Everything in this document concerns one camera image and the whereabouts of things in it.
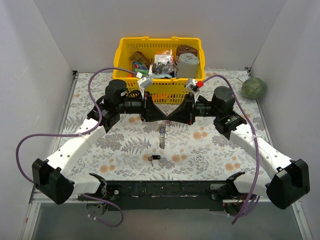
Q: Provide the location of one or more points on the black head key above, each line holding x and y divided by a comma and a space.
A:
154, 157

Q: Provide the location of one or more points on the green small box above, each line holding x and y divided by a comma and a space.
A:
139, 67

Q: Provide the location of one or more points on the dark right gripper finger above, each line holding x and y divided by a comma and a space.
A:
180, 117
185, 106

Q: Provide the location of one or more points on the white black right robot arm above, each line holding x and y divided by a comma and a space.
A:
287, 180

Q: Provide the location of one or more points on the floral table mat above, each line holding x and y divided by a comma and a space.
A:
192, 152

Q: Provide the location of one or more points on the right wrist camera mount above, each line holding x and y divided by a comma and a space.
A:
193, 87

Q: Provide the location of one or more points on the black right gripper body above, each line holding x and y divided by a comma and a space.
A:
189, 110

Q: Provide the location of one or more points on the grey paper roll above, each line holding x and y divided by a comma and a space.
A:
187, 66

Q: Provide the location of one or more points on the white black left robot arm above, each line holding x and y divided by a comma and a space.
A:
52, 176

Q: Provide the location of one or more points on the yellow plastic basket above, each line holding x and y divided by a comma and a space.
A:
163, 91

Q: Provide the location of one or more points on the blue key tag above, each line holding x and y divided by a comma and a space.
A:
162, 130

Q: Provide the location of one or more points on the green yarn ball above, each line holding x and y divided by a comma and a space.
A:
253, 88

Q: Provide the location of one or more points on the brown cardboard packet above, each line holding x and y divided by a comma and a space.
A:
138, 56

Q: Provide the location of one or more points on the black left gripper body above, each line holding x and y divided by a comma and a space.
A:
145, 109

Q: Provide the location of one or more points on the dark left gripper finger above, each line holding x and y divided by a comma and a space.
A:
155, 115
152, 106

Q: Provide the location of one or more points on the clear bag of small items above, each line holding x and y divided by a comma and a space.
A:
162, 66

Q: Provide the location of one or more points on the black base bar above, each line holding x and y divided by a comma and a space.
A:
171, 195

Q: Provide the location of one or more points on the brown round box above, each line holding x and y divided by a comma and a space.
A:
185, 49

